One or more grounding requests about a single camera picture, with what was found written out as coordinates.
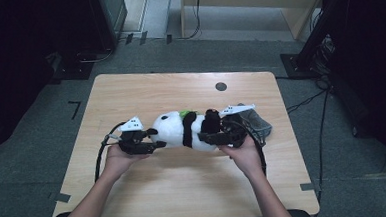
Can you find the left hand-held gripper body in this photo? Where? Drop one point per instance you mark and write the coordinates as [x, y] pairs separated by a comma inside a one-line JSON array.
[[131, 141]]

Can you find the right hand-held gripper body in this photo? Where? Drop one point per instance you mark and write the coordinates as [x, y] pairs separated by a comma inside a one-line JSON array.
[[234, 131]]

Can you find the panda plush toy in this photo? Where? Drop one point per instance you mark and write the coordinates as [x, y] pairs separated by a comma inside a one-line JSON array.
[[170, 131]]

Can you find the grey fuzzy sock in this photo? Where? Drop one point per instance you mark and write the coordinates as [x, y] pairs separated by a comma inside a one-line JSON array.
[[261, 125]]

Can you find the person's left hand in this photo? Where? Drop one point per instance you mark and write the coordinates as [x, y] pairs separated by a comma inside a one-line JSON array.
[[120, 160]]

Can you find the person's right hand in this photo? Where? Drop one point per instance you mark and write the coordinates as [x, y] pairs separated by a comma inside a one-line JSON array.
[[248, 159]]

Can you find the dark round table grommet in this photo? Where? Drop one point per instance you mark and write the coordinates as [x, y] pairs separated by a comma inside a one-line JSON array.
[[221, 86]]

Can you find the grey tape piece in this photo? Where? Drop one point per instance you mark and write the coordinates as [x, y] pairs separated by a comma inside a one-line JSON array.
[[62, 197], [307, 186]]

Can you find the black metal stand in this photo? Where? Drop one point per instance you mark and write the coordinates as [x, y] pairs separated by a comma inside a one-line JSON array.
[[308, 49]]

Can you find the black monitor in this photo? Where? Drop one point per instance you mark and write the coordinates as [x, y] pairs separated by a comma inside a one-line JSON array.
[[109, 16]]

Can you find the dark curtain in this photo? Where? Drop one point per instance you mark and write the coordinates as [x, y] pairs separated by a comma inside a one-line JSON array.
[[18, 64], [372, 62]]

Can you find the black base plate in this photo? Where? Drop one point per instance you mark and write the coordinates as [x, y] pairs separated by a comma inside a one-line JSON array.
[[74, 69]]

